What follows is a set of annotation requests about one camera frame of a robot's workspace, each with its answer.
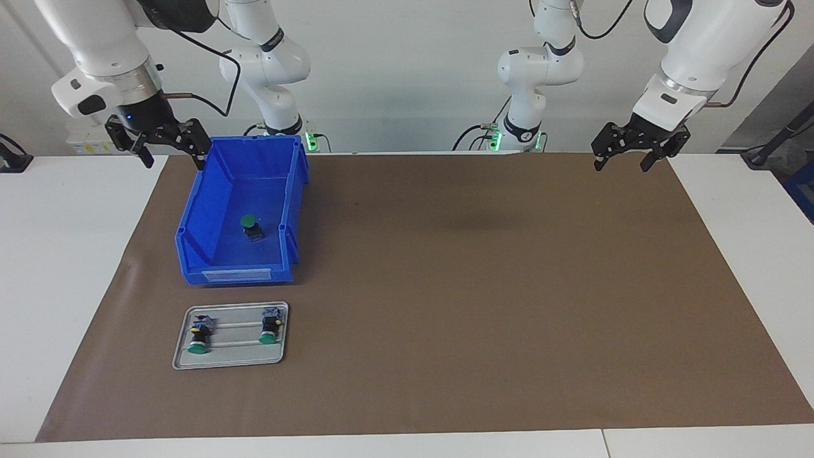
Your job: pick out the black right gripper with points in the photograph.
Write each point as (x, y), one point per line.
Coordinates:
(147, 114)

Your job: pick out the blue crate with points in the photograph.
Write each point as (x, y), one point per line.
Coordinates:
(802, 191)

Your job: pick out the brown paper table mat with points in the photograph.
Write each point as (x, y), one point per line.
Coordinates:
(477, 318)

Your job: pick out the grey metal tray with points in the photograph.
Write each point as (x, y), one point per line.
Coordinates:
(232, 353)

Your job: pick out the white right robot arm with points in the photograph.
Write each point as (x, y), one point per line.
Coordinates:
(102, 38)

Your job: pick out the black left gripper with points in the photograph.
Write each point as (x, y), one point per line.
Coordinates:
(655, 132)

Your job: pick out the green lit base connector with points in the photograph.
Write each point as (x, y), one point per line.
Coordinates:
(495, 138)
(311, 140)

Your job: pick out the black table clamp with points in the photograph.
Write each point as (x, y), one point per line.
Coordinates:
(13, 162)

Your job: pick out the blue plastic storage bin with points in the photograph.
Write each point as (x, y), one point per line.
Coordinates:
(222, 254)

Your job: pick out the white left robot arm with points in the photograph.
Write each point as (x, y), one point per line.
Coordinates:
(712, 44)

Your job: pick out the white wall socket box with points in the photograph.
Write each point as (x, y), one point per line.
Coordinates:
(82, 140)

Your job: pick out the green push button switch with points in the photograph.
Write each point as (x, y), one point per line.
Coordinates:
(198, 343)
(248, 221)
(268, 334)

